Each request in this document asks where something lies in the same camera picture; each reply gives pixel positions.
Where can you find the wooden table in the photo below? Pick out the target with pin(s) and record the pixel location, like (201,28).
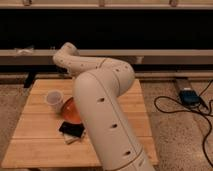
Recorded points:
(37,142)

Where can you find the black sponge pad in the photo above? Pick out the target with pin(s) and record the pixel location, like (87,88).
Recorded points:
(72,129)

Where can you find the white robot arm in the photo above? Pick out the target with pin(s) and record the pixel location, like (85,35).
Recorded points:
(99,83)

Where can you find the blue power adapter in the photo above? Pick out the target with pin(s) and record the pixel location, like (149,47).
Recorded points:
(189,97)

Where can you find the white cloth under sponge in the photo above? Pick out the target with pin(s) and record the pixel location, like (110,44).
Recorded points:
(70,139)

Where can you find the orange bowl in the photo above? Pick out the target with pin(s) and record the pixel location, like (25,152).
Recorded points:
(70,113)

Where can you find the white metal rail shelf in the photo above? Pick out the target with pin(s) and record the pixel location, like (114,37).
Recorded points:
(43,57)

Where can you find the translucent plastic cup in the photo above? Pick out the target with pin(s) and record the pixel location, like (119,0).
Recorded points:
(54,99)

